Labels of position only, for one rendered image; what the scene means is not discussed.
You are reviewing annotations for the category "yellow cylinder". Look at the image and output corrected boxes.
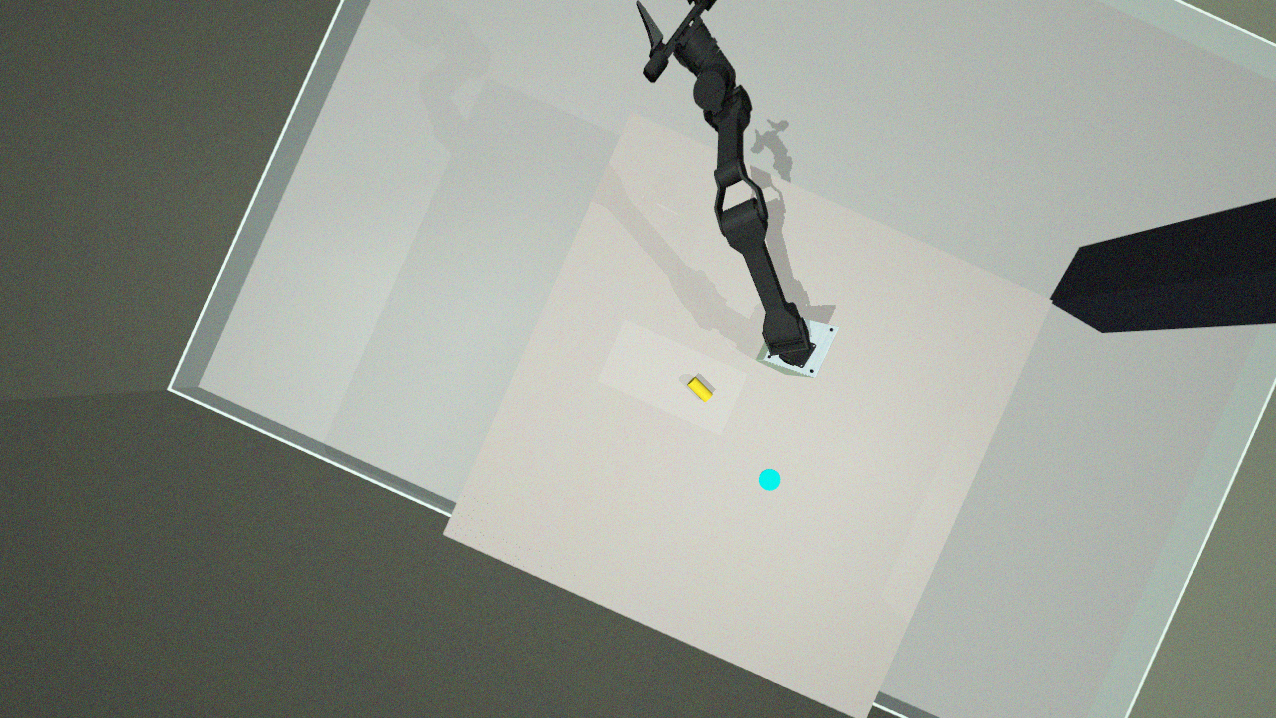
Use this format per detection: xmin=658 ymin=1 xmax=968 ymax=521
xmin=686 ymin=377 xmax=713 ymax=402

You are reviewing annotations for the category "cyan circle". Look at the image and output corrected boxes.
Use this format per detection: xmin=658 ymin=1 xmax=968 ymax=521
xmin=759 ymin=469 xmax=780 ymax=491

